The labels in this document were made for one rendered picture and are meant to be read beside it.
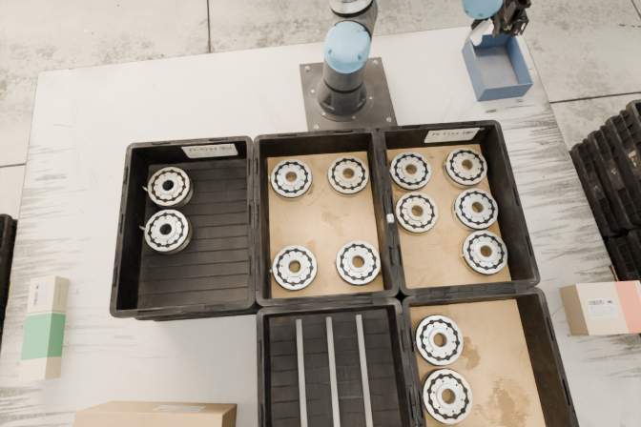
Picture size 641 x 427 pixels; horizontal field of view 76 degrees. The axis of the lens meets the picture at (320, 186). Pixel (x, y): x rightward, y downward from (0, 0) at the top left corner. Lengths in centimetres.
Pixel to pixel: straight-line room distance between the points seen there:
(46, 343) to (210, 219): 48
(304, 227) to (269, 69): 59
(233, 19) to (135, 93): 118
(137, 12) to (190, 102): 139
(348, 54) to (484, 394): 83
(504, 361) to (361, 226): 43
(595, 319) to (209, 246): 94
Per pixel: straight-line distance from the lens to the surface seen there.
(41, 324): 124
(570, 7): 290
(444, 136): 108
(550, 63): 259
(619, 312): 126
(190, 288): 103
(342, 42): 109
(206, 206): 106
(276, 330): 98
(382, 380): 99
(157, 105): 140
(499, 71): 149
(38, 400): 130
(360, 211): 102
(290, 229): 101
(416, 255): 102
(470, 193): 107
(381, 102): 126
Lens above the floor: 180
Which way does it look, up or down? 69 degrees down
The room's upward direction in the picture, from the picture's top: straight up
